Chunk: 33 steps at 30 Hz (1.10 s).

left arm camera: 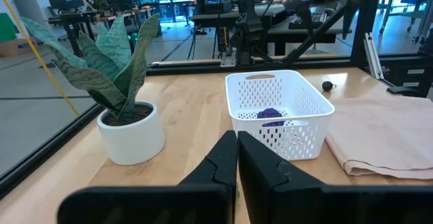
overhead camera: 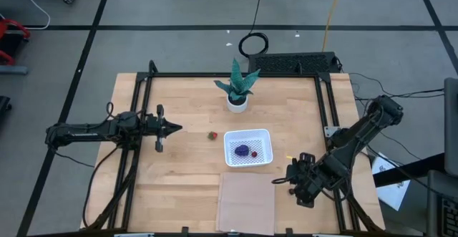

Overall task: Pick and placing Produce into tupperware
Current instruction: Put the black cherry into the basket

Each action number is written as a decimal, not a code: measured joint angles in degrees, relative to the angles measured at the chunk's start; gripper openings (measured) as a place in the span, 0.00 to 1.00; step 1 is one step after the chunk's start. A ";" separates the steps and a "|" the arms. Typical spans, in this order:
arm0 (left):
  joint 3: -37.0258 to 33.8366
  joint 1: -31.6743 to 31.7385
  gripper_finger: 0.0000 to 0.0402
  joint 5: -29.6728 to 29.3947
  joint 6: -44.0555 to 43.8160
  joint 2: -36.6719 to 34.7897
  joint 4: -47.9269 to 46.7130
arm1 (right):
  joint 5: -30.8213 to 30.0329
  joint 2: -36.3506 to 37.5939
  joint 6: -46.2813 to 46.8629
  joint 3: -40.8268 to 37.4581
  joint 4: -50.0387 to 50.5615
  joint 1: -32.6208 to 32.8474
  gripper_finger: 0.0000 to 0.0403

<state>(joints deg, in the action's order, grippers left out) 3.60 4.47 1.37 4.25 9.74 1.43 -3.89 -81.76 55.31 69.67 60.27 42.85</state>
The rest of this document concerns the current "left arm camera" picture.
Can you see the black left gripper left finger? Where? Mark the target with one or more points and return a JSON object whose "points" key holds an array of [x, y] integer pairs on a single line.
{"points": [[209, 197]]}

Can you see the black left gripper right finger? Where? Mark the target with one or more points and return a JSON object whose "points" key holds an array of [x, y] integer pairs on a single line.
{"points": [[270, 197]]}

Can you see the purple grape bunch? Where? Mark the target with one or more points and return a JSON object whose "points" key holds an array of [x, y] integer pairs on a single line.
{"points": [[269, 113]]}

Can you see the small dark round fruit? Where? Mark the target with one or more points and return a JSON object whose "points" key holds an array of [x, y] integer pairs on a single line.
{"points": [[326, 86]]}

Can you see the white perforated plastic basket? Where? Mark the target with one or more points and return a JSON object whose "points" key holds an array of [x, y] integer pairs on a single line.
{"points": [[314, 139]]}

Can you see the white round plant pot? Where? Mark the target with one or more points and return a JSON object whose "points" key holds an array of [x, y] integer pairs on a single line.
{"points": [[132, 142]]}

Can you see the beige folded cloth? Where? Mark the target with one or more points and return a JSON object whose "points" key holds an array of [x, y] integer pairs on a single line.
{"points": [[379, 136]]}

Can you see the black office desk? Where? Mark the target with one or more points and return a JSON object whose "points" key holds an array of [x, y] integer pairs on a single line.
{"points": [[304, 35]]}

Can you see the green snake plant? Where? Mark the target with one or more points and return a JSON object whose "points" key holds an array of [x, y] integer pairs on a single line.
{"points": [[111, 58]]}

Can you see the silver aluminium extrusion bar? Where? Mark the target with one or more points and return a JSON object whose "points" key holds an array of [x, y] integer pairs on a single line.
{"points": [[373, 56]]}

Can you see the black computer keyboard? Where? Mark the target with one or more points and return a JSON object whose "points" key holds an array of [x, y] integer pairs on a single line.
{"points": [[304, 22]]}

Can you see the black control box with labels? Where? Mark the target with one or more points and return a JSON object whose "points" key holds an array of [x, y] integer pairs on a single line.
{"points": [[406, 82]]}

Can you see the long wooden work table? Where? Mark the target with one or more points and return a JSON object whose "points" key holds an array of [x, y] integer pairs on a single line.
{"points": [[118, 14]]}

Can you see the brown cardboard box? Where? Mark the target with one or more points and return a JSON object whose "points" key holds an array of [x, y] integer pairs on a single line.
{"points": [[13, 48]]}

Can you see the green board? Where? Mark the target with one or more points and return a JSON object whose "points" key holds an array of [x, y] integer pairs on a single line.
{"points": [[6, 27]]}

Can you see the black aluminium table frame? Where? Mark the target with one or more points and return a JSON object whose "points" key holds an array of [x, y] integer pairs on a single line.
{"points": [[189, 69]]}

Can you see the silver metal mounting bracket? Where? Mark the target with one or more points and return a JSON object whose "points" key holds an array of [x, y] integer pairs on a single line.
{"points": [[228, 59]]}

